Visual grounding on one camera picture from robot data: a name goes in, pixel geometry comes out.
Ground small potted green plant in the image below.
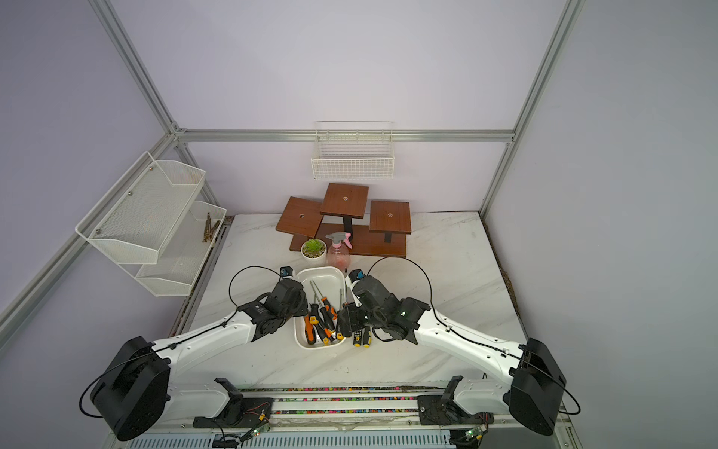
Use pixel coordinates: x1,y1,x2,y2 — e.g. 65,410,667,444
300,239,327,267

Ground upper white mesh shelf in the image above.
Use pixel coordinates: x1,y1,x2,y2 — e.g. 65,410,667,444
75,153,206,265

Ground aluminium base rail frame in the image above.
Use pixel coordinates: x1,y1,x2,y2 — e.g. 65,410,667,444
104,387,581,448

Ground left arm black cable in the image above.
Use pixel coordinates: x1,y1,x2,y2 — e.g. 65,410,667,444
77,265,284,419

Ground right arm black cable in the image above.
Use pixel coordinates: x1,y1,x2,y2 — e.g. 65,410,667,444
366,255,582,416

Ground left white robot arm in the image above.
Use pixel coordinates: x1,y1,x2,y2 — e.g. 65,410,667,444
90,278,309,442

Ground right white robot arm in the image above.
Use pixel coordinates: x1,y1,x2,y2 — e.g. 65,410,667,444
338,269,567,436

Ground brown wooden tiered stand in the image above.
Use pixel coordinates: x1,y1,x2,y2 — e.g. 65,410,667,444
276,183,412,257

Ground white mesh shelf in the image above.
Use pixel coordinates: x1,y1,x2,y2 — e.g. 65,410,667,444
123,201,226,297
75,153,206,265

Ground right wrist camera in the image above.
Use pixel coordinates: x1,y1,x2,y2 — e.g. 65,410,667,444
348,269,365,285

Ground lower white mesh shelf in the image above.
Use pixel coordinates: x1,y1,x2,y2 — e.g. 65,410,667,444
123,201,226,297

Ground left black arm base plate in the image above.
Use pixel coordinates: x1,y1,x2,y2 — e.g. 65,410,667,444
193,378,274,430

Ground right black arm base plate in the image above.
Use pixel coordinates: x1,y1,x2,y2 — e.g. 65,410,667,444
417,375,495,426

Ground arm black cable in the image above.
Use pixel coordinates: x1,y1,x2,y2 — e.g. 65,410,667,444
77,265,284,419
366,255,582,416

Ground brown twigs on shelf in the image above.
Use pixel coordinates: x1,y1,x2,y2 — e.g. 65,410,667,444
203,213,222,242

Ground white wire wall basket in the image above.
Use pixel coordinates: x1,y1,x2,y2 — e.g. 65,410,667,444
310,121,396,181

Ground pink spray bottle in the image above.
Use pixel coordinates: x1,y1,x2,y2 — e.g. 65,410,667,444
325,231,353,272

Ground aluminium cage frame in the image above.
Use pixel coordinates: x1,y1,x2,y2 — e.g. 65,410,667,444
1,1,584,352

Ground white plastic storage box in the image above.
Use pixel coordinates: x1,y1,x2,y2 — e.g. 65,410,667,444
293,267,351,351

